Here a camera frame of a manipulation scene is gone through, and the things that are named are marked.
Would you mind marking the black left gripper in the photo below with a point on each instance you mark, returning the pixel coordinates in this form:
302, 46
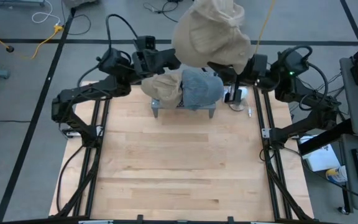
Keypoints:
154, 62

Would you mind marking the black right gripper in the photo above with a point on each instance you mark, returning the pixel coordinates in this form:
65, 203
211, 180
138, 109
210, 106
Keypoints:
247, 79

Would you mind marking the grey fabric cap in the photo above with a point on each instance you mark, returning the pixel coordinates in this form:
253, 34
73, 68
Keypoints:
202, 88

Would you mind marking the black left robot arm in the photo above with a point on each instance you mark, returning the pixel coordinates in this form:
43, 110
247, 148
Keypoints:
82, 93

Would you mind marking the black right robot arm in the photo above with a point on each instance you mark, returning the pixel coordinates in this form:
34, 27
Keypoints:
303, 93

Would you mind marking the brass lamp with white bulb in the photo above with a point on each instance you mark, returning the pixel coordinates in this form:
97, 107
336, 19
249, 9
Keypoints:
244, 93

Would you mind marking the grey perforated metal shelf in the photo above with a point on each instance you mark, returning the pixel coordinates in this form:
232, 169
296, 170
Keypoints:
208, 106

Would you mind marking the white box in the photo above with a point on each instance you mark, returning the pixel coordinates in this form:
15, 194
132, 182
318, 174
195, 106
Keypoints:
320, 158

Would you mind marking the white canister with yellow label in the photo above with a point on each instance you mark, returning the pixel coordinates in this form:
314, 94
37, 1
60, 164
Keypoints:
337, 174

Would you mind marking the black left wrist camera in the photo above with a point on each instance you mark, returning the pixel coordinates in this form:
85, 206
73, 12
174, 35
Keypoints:
145, 43

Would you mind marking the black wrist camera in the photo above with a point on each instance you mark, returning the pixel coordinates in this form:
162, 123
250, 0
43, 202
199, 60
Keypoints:
259, 63
145, 43

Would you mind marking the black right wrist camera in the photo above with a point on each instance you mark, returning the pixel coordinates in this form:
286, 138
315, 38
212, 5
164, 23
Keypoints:
259, 63

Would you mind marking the silver metal bracket plate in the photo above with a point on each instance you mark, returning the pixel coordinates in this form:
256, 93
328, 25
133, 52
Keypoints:
266, 133

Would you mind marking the black aluminium table frame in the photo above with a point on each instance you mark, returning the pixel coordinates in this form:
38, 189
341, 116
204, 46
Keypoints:
102, 124

